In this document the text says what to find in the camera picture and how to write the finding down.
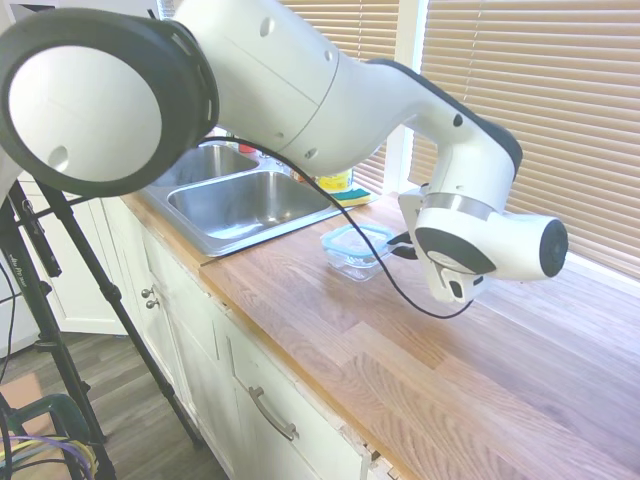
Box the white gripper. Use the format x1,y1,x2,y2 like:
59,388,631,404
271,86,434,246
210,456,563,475
387,184,489,305

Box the green and yellow sponge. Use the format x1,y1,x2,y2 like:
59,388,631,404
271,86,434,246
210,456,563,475
331,186,382,208

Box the white kitchen base cabinet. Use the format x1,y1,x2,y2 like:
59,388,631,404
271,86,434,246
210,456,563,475
101,193,404,480

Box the black camera tripod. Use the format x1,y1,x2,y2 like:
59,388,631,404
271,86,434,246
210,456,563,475
0,174,207,480

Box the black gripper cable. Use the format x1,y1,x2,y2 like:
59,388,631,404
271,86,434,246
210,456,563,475
211,134,477,322

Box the dark green clamp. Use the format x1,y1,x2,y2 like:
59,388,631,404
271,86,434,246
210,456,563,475
8,392,95,454

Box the clear glass food container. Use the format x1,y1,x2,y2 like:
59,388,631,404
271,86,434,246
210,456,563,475
327,247,394,284

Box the yellow cable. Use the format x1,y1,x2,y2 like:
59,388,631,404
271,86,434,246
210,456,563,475
0,437,99,480

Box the purple cable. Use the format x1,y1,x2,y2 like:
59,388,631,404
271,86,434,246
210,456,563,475
0,434,94,480

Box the beige slatted window blind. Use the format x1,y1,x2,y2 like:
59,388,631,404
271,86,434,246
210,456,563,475
277,0,401,65
407,0,640,282

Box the yellow sponge with green pad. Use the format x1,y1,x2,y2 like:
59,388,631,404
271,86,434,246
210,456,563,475
316,168,354,194

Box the stainless steel kitchen sink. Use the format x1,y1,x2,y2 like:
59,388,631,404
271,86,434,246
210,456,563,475
136,139,352,259

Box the teal clip-on container lid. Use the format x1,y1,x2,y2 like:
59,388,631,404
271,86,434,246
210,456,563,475
319,222,395,262

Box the brushed metal bar handle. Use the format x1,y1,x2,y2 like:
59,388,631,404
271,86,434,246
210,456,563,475
247,385,300,443

